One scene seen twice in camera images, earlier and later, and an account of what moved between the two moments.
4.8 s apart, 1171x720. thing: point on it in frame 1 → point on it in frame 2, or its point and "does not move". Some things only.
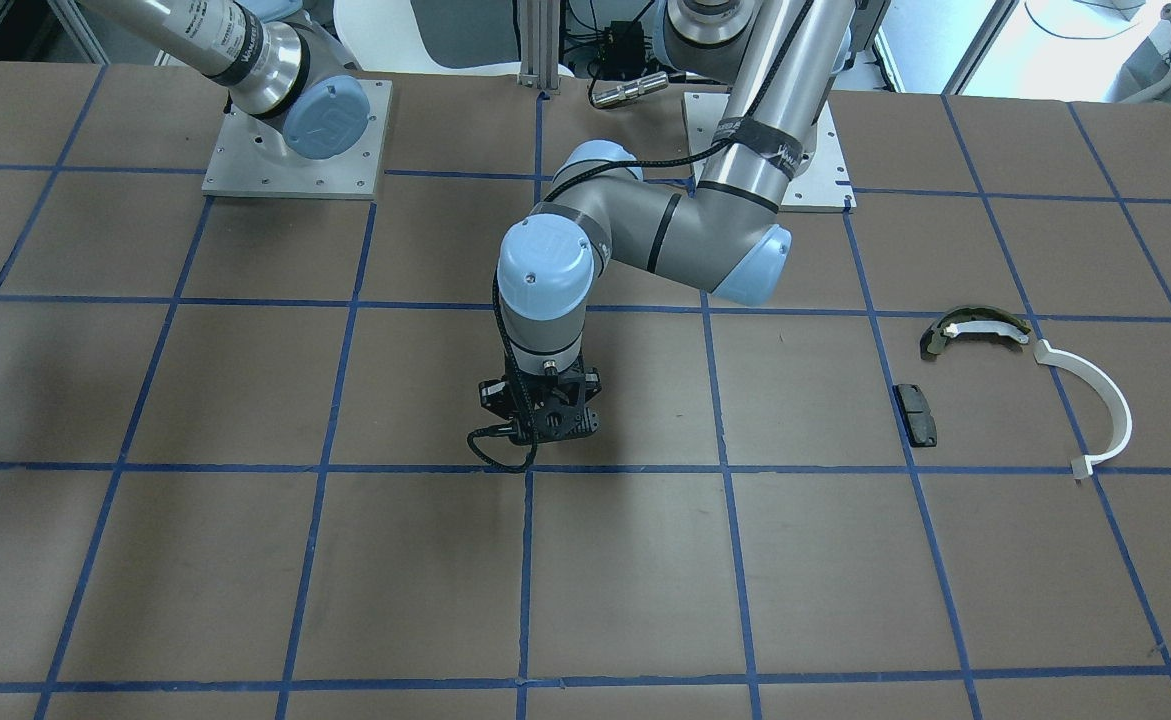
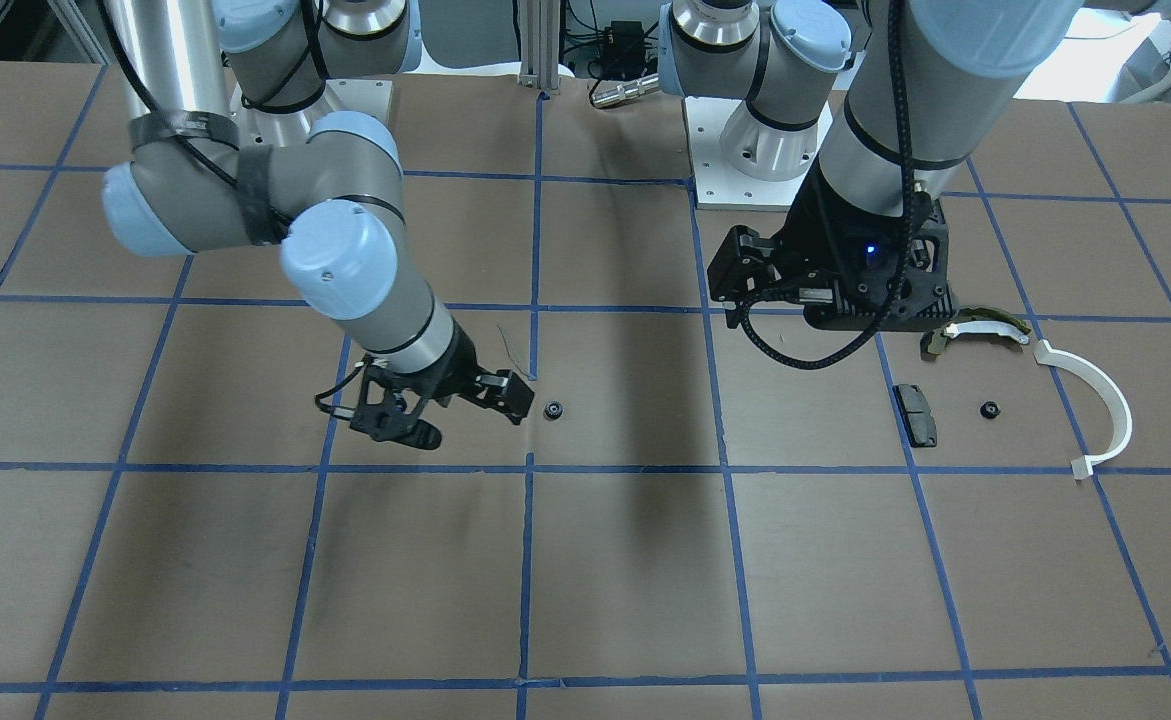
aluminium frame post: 539,43 does not move
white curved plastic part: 1082,467 does not move
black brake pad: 916,416 does not move
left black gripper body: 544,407 → 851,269
